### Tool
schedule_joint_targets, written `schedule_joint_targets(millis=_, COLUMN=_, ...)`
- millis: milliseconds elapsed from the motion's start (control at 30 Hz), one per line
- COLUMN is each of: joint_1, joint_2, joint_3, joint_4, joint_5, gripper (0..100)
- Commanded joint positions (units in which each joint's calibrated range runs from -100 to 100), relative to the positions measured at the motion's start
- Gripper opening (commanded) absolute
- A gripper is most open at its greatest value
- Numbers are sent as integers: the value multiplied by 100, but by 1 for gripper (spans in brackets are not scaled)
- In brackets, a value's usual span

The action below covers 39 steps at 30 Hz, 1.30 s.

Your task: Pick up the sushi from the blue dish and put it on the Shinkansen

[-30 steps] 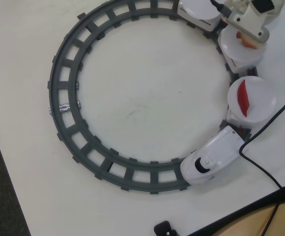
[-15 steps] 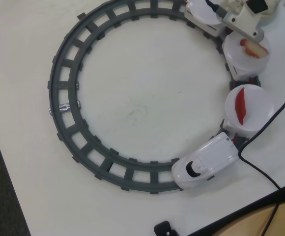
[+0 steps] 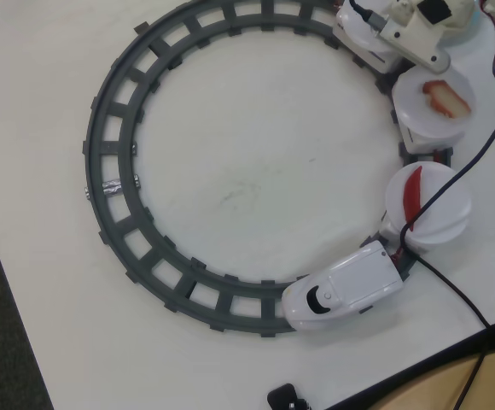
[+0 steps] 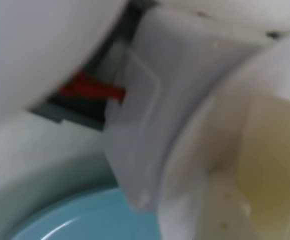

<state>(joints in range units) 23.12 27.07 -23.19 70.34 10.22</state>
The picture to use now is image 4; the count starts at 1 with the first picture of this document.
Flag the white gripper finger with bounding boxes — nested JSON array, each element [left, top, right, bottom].
[[194, 172, 257, 240]]

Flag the blue dish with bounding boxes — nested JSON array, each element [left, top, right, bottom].
[[0, 149, 166, 240]]

